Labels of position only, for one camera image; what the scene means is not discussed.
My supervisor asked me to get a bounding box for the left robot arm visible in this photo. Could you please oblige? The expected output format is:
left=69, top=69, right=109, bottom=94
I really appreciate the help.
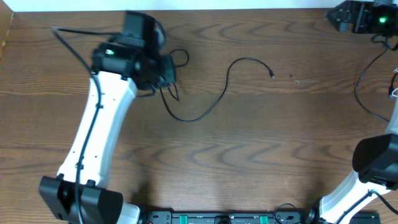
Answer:
left=39, top=11, right=176, bottom=223

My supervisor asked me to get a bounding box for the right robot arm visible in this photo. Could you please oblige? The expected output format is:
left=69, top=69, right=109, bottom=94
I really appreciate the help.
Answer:
left=303, top=1, right=397, bottom=223

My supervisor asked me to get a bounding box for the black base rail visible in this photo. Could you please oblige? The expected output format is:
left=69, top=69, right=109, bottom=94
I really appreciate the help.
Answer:
left=138, top=204, right=325, bottom=224

